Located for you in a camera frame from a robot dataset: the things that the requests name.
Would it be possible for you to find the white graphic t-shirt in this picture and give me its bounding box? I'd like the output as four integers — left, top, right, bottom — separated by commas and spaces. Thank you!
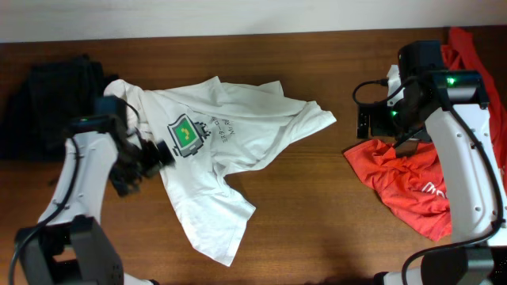
105, 78, 335, 266

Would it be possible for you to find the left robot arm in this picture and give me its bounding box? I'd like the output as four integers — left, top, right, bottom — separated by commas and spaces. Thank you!
7, 115, 174, 284

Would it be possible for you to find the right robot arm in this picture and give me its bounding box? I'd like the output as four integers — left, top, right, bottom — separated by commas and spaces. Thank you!
360, 66, 506, 284

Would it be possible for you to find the black folded clothes pile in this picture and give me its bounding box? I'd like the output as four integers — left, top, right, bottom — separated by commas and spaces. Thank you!
1, 55, 119, 162

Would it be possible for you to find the red printed t-shirt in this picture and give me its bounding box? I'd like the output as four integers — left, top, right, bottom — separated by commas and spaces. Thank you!
344, 27, 506, 241

